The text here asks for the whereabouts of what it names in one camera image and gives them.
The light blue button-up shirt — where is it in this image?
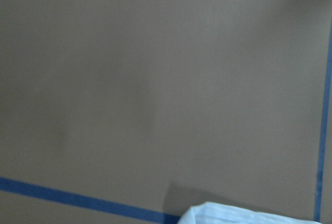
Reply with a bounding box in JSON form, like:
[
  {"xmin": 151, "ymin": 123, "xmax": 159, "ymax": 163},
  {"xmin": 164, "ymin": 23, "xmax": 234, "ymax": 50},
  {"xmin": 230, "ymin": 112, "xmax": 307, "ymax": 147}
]
[{"xmin": 178, "ymin": 202, "xmax": 315, "ymax": 224}]

